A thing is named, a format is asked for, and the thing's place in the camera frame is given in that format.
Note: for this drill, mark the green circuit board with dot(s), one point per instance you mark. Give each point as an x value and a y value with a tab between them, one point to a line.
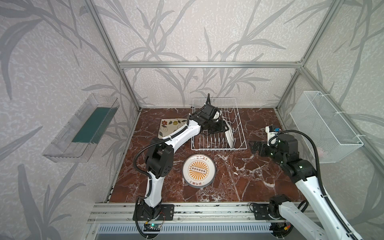
152	227

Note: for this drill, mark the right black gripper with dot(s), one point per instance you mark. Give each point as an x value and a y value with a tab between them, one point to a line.
261	147

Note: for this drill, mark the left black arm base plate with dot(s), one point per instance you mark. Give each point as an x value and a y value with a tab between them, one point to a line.
161	212

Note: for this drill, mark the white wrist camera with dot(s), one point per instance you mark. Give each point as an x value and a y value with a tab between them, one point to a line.
217	115
272	132

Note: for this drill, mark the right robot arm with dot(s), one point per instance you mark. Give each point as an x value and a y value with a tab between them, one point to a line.
282	148

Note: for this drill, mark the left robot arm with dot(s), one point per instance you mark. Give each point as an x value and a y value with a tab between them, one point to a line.
160	155

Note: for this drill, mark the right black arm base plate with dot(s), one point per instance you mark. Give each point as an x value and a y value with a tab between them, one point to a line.
265	212

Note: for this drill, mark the white round plate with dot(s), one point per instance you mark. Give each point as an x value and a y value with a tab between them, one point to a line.
199	171
229	134

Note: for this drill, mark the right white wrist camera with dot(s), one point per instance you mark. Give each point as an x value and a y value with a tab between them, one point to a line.
272	132

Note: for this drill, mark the white mesh wall basket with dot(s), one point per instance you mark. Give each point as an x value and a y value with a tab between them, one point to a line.
315	116

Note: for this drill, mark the aluminium frame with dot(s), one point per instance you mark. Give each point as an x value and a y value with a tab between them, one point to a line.
264	54

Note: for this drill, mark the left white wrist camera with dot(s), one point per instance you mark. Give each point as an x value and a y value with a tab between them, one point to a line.
217	115

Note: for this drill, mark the aluminium mounting rail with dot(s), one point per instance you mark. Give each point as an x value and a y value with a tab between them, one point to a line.
188	212

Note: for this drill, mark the clear plastic wall bin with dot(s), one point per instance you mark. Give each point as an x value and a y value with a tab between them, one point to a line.
79	138

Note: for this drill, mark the white wire dish rack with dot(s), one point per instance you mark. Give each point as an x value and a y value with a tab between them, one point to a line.
218	141

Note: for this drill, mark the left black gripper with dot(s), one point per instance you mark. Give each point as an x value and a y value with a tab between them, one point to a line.
216	127

